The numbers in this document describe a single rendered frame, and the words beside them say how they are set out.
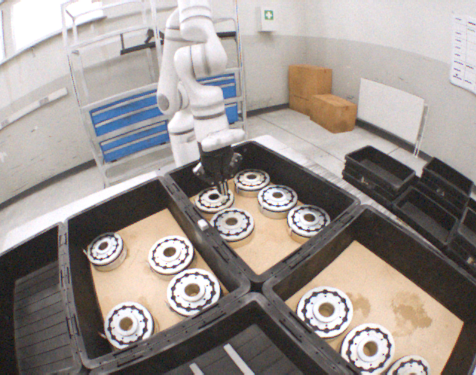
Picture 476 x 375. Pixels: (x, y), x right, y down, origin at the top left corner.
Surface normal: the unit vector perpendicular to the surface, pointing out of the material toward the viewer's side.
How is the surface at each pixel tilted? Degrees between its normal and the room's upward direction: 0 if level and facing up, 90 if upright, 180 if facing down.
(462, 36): 90
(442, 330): 0
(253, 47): 90
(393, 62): 90
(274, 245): 0
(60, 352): 0
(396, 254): 90
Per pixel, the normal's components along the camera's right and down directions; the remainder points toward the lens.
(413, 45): -0.87, 0.34
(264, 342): -0.07, -0.80
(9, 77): 0.48, 0.49
